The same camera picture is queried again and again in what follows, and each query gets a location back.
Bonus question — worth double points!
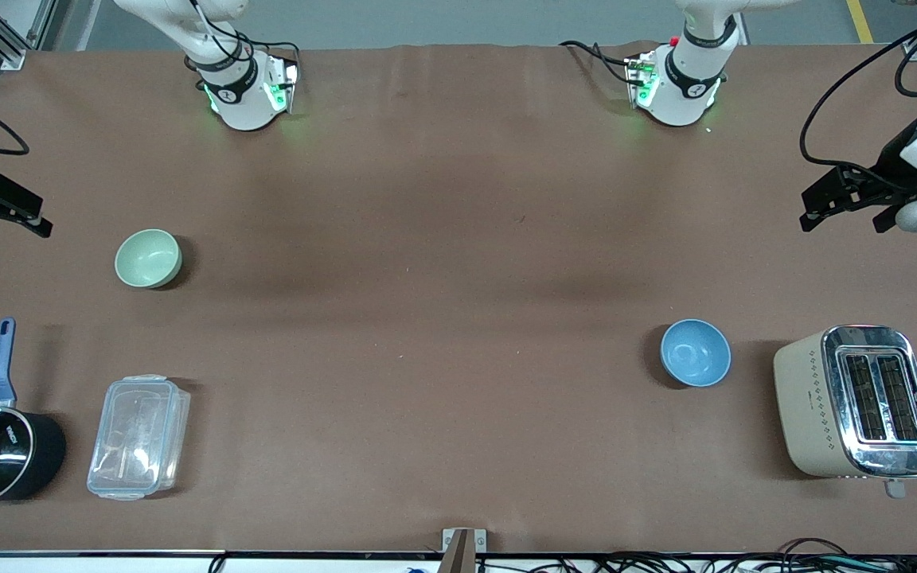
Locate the green bowl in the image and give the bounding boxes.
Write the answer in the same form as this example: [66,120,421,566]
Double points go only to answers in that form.
[115,229,183,289]

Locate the blue bowl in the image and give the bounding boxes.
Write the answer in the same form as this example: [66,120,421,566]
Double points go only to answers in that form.
[660,319,732,388]

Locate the beige chrome toaster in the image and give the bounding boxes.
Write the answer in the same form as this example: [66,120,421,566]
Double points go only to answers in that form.
[773,325,917,500]

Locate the green lit base connector box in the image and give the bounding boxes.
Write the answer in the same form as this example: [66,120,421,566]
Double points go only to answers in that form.
[625,52,660,109]
[263,58,301,114]

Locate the clear plastic food container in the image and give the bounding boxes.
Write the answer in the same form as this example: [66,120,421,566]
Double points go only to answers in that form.
[87,375,191,501]

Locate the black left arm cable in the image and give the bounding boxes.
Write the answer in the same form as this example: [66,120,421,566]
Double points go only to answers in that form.
[799,0,917,193]

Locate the black saucepan blue handle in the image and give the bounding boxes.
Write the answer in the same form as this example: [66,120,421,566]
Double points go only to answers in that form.
[0,318,68,507]

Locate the black base cable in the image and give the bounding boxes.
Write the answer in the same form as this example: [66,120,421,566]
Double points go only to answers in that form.
[560,40,636,85]

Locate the black cable bundle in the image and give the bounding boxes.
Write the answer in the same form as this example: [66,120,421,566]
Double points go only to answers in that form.
[474,539,917,573]

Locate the metal bracket with wooden post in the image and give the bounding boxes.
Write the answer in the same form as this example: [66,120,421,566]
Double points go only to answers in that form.
[442,528,487,573]

